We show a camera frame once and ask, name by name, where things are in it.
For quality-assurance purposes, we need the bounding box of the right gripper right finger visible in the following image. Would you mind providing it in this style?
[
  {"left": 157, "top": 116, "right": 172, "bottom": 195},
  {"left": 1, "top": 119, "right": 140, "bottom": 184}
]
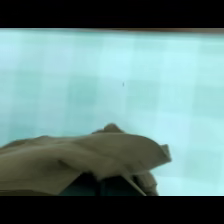
[{"left": 100, "top": 174, "right": 144, "bottom": 197}]

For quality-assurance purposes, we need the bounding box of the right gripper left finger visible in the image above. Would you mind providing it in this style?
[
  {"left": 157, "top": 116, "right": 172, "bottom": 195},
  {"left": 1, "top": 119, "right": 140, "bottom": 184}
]
[{"left": 61, "top": 172, "right": 101, "bottom": 197}]

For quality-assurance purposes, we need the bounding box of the khaki shirt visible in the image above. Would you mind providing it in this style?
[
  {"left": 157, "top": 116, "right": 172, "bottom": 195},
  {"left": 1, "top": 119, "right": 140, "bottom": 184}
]
[{"left": 0, "top": 123, "right": 173, "bottom": 197}]

